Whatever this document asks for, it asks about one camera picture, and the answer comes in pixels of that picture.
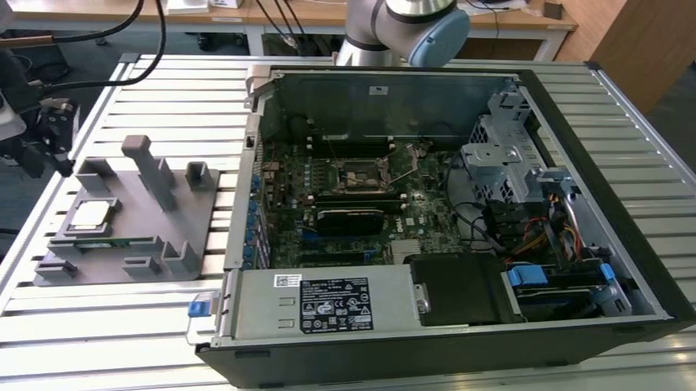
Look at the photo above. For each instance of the black plastic fan shroud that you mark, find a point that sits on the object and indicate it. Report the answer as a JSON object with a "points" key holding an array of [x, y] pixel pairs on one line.
{"points": [[462, 289]]}

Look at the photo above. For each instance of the black waste bin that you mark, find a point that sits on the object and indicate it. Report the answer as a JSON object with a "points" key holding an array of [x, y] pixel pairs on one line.
{"points": [[56, 65]]}

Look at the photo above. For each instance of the large white box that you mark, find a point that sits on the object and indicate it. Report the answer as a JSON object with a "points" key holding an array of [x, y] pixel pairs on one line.
{"points": [[187, 7]]}

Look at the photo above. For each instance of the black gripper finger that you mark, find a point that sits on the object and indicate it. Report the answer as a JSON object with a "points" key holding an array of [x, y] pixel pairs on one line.
{"points": [[56, 126], [34, 159]]}

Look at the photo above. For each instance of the silver CPU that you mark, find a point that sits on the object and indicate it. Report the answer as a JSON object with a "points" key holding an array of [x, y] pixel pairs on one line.
{"points": [[94, 215]]}

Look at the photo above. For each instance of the silver chipset heatsink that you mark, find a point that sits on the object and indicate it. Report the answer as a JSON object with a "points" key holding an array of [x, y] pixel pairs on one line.
{"points": [[406, 249]]}

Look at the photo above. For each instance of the silver case bracket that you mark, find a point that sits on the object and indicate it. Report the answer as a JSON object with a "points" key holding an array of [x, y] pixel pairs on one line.
{"points": [[255, 79]]}

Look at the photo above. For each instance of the CPU socket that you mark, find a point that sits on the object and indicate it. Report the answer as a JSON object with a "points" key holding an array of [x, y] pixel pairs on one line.
{"points": [[361, 177]]}

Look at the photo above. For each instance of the metal locking lever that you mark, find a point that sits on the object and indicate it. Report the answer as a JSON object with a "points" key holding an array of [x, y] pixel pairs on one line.
{"points": [[333, 148]]}

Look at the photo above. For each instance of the black RAM slot bank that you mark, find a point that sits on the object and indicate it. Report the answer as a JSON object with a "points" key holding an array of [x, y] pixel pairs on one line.
{"points": [[353, 147], [353, 203]]}

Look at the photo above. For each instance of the blue disk carrier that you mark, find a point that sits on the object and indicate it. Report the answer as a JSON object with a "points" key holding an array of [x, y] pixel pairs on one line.
{"points": [[527, 277]]}

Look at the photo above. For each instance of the silver drive cage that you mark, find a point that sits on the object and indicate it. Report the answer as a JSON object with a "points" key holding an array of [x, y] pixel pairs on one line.
{"points": [[484, 156]]}

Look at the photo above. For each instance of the black graphics card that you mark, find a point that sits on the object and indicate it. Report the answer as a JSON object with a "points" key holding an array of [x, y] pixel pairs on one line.
{"points": [[348, 223]]}

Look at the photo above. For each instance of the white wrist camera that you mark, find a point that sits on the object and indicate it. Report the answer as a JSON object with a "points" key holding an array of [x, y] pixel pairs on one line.
{"points": [[11, 122]]}

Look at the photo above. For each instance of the blue plastic clip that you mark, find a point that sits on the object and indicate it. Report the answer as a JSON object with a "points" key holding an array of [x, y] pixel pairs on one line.
{"points": [[607, 272]]}

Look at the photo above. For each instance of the black PC case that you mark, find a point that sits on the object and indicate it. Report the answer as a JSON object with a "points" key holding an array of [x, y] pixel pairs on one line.
{"points": [[381, 358]]}

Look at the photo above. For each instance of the wooden cabinet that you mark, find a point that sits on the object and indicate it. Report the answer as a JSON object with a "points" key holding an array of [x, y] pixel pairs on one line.
{"points": [[641, 49]]}

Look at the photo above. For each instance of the green RAM stick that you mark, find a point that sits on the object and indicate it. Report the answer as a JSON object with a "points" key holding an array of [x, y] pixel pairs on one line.
{"points": [[103, 243]]}

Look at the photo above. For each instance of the silver power supply unit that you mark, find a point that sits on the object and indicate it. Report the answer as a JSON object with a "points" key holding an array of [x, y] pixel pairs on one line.
{"points": [[255, 301]]}

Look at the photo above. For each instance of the blue case latch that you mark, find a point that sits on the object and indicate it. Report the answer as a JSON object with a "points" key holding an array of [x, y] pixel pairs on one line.
{"points": [[198, 309]]}

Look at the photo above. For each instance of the small dark box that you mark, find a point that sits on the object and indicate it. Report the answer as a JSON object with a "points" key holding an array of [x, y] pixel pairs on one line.
{"points": [[553, 10]]}

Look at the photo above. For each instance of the green motherboard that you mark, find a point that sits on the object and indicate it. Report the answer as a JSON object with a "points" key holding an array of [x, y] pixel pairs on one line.
{"points": [[434, 191]]}

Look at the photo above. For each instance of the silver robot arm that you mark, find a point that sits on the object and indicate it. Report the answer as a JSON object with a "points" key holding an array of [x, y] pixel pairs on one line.
{"points": [[370, 40]]}

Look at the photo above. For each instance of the black expansion slot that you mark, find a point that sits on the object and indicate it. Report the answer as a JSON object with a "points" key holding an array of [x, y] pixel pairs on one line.
{"points": [[332, 257]]}

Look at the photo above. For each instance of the silver disk bay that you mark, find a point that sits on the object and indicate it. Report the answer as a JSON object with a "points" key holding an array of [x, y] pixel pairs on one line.
{"points": [[617, 301]]}

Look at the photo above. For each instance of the grey parts rack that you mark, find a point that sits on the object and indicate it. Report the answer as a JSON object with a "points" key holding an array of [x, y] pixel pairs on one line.
{"points": [[179, 220]]}

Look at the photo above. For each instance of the small white box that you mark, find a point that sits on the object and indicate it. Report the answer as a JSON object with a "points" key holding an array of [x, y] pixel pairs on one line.
{"points": [[223, 3]]}

